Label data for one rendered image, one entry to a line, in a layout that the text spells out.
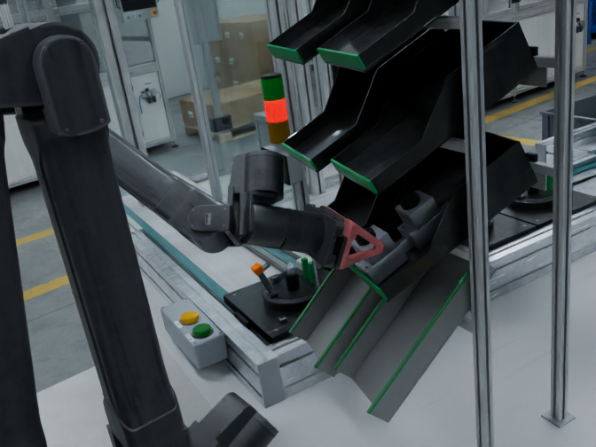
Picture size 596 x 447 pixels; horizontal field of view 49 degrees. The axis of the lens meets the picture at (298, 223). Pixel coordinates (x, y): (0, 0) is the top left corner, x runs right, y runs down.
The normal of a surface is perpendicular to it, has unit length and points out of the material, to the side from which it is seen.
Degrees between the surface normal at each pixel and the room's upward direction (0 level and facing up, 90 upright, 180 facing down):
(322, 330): 45
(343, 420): 0
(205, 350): 90
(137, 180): 52
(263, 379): 90
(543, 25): 90
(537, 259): 90
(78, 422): 0
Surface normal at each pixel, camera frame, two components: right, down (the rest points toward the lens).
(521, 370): -0.14, -0.92
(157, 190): -0.29, -0.36
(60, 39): 0.60, 0.22
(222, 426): -0.43, -0.72
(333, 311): -0.75, -0.48
